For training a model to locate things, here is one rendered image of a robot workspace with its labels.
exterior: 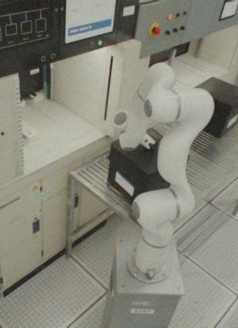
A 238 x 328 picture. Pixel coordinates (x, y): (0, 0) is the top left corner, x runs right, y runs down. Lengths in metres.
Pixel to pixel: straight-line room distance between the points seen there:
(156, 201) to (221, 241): 1.64
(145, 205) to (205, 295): 1.38
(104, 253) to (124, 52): 1.38
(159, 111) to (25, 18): 0.63
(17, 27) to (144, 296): 1.15
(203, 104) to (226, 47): 2.06
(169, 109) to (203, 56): 2.23
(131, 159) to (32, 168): 0.49
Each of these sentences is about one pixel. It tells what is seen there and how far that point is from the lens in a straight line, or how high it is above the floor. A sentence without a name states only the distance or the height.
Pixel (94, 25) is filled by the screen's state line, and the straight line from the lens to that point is 1.70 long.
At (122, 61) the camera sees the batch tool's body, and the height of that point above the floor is 1.33.
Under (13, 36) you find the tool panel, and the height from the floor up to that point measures 1.54.
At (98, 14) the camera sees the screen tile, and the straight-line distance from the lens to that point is 1.70.
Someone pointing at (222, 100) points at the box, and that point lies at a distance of 2.40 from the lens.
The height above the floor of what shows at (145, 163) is 1.01.
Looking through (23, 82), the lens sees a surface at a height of 1.02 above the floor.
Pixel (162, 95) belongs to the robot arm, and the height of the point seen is 1.56.
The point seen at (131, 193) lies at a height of 0.83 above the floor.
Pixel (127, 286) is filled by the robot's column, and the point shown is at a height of 0.76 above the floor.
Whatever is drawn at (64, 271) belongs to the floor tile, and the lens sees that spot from 2.50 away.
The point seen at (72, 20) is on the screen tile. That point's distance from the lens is 1.61.
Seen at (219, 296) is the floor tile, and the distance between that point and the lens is 2.60.
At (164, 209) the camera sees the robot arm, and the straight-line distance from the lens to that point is 1.30.
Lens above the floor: 2.07
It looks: 40 degrees down
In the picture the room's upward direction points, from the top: 9 degrees clockwise
